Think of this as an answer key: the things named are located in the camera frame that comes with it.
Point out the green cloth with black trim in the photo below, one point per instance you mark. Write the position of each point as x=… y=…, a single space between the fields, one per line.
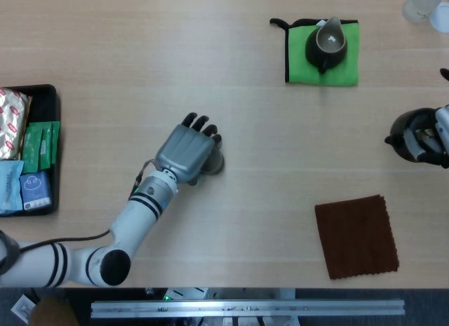
x=300 y=59

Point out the frosted glass bottle wooden cap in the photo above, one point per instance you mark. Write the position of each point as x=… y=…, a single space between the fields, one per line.
x=419 y=5

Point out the black cast iron teapot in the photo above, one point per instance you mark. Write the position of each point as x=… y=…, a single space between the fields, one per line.
x=400 y=129

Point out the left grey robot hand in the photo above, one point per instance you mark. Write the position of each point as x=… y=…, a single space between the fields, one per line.
x=184 y=150

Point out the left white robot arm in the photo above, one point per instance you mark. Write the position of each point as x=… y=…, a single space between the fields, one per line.
x=133 y=217

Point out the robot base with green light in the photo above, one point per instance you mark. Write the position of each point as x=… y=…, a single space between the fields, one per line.
x=182 y=293

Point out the brown round stool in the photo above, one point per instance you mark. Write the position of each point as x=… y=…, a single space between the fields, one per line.
x=52 y=313

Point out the dark ceramic pouring pitcher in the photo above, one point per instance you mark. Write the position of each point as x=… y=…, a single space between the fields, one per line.
x=326 y=56

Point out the grey-green ceramic teacup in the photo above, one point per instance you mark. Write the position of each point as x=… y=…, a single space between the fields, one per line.
x=215 y=164

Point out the light blue packet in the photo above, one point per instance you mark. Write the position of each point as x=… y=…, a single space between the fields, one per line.
x=8 y=178

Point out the white round lid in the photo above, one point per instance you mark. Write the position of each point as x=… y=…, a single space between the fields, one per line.
x=442 y=17

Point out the black plastic tray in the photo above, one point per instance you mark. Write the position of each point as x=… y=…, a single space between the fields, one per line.
x=43 y=101

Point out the white floor socket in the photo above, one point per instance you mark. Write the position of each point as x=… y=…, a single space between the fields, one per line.
x=22 y=308

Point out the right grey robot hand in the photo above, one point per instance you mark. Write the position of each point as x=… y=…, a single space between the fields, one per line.
x=442 y=129

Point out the aluminium profile rail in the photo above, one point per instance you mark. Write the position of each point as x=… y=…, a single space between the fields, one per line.
x=245 y=308

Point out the green tea packet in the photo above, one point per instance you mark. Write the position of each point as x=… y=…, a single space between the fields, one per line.
x=45 y=147
x=55 y=140
x=31 y=147

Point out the brown ribbed cloth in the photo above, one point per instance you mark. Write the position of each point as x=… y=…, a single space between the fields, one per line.
x=354 y=235

